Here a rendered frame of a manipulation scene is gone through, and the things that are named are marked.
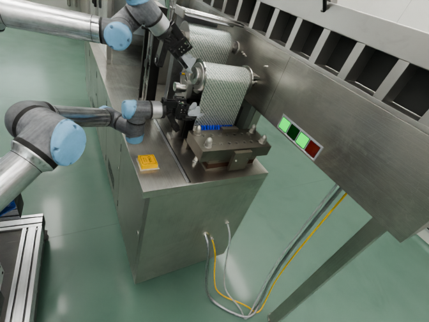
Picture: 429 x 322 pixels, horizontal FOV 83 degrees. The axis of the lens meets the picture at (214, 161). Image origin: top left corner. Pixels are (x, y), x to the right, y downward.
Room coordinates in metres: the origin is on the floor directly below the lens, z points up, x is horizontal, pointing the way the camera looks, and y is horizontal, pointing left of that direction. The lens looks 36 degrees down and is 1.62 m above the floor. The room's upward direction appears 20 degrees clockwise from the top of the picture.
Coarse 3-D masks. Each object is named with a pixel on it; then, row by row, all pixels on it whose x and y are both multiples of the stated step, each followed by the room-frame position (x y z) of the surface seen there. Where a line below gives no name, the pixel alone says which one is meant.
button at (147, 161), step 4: (140, 156) 0.80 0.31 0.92; (144, 156) 0.81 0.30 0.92; (148, 156) 0.81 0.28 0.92; (152, 156) 0.82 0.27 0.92; (140, 160) 0.77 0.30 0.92; (144, 160) 0.78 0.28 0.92; (148, 160) 0.79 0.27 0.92; (152, 160) 0.80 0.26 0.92; (140, 164) 0.76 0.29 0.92; (144, 164) 0.76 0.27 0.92; (148, 164) 0.76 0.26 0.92; (152, 164) 0.77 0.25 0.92; (156, 164) 0.78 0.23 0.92; (144, 168) 0.75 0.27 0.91; (148, 168) 0.76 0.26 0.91; (152, 168) 0.77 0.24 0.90
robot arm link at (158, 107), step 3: (153, 102) 0.88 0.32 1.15; (156, 102) 0.89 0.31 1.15; (159, 102) 0.90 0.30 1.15; (153, 105) 0.87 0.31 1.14; (156, 105) 0.87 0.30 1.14; (159, 105) 0.88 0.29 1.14; (162, 105) 0.90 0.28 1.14; (153, 108) 0.86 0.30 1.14; (156, 108) 0.87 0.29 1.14; (159, 108) 0.87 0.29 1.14; (162, 108) 0.89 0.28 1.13; (153, 111) 0.85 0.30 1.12; (156, 111) 0.86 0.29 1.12; (159, 111) 0.87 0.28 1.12; (162, 111) 0.88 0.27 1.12; (153, 114) 0.85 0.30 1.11; (156, 114) 0.86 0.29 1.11; (159, 114) 0.87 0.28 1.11; (162, 114) 0.88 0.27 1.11; (153, 117) 0.86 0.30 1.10; (156, 117) 0.86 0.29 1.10; (159, 117) 0.87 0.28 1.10
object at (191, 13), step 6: (180, 6) 1.27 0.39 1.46; (180, 12) 1.24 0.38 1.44; (186, 12) 1.24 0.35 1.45; (192, 12) 1.26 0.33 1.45; (198, 12) 1.32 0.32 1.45; (198, 18) 1.28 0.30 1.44; (204, 18) 1.31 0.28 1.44; (210, 18) 1.32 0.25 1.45; (216, 18) 1.35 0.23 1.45; (222, 18) 1.41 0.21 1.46; (234, 24) 1.42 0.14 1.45; (240, 24) 1.44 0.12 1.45
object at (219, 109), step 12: (204, 96) 1.03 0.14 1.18; (216, 96) 1.07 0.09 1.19; (228, 96) 1.11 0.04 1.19; (240, 96) 1.15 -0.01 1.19; (204, 108) 1.04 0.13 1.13; (216, 108) 1.08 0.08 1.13; (228, 108) 1.12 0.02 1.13; (204, 120) 1.05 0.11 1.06; (216, 120) 1.10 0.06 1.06; (228, 120) 1.14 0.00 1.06
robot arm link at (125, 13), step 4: (124, 8) 0.87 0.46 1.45; (120, 12) 0.87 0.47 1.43; (124, 12) 0.87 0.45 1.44; (128, 12) 0.87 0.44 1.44; (116, 16) 0.83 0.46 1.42; (120, 16) 0.83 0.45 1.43; (124, 16) 0.86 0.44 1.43; (128, 16) 0.86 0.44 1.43; (132, 16) 0.87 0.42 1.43; (128, 20) 0.84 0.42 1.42; (132, 20) 0.87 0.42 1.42; (136, 20) 0.87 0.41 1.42; (132, 24) 0.87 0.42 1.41; (136, 24) 0.88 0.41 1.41; (132, 28) 0.84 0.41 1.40; (136, 28) 0.89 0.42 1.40
